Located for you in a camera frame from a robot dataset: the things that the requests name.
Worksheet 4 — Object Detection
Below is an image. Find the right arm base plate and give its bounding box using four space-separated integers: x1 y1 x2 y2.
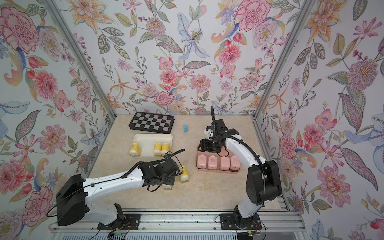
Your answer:
219 213 263 230

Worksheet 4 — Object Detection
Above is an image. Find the yellow sharpener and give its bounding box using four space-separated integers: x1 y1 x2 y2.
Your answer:
180 166 190 183
153 142 162 156
163 185 173 190
161 142 170 156
130 142 142 157

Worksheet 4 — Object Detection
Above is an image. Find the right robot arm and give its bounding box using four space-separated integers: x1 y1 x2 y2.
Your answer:
198 116 282 220

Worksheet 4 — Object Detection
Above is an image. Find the white storage tray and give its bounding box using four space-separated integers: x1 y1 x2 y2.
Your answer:
131 134 173 157

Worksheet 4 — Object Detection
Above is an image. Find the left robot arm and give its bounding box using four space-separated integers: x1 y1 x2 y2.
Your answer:
53 152 184 229

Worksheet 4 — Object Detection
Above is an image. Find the black white checkerboard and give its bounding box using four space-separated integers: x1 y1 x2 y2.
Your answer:
129 112 175 134

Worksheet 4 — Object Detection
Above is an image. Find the pink storage tray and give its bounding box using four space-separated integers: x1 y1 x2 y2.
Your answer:
196 147 241 173

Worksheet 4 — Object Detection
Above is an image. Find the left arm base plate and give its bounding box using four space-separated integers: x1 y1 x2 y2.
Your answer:
97 214 141 231

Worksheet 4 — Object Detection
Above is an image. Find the pink sharpener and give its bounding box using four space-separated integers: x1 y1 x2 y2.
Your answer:
208 156 218 170
220 157 231 171
197 155 208 169
230 156 241 172

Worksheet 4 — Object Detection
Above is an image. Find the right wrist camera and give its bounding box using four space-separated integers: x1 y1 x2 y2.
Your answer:
204 127 214 139

